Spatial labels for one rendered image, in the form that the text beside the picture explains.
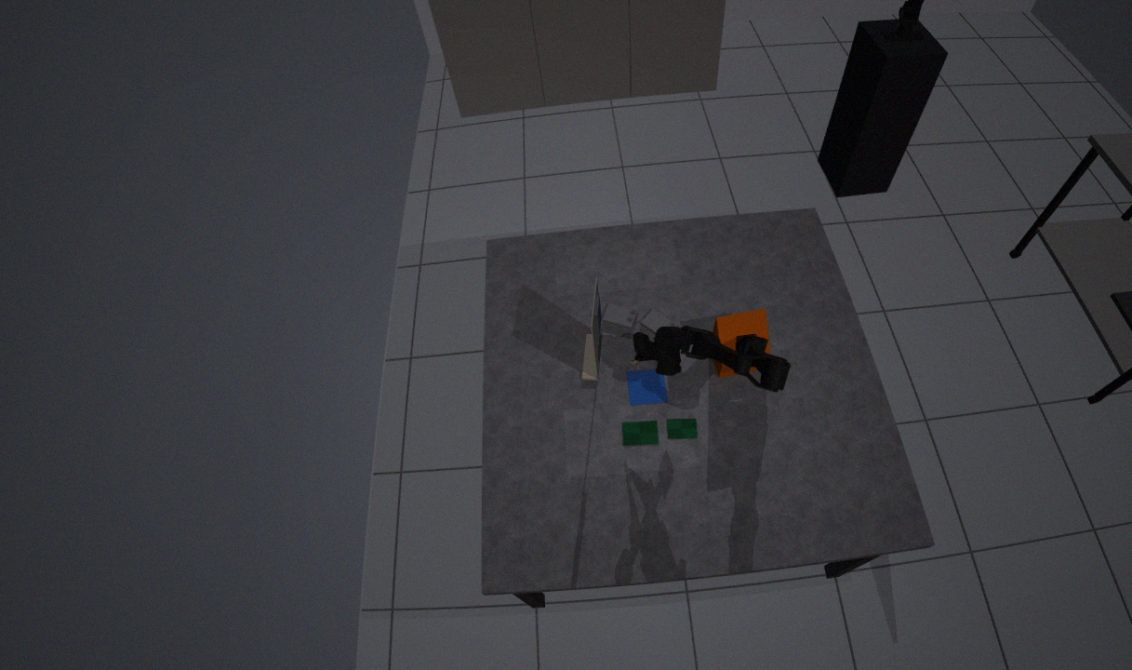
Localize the blue square zone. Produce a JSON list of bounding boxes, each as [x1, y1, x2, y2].
[[627, 369, 668, 406]]

